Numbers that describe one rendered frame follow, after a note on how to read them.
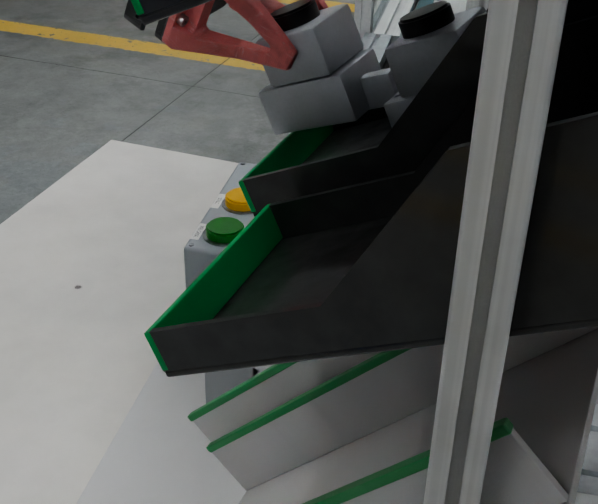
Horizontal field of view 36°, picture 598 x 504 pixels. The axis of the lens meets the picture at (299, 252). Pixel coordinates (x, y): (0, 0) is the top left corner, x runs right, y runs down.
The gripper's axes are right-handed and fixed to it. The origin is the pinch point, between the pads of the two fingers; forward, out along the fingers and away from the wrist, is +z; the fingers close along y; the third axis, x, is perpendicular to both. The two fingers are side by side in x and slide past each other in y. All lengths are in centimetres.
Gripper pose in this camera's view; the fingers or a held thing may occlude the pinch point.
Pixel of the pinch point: (302, 39)
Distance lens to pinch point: 56.6
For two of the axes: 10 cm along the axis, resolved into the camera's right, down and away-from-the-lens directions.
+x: -3.6, 5.9, 7.2
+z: 7.7, 6.2, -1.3
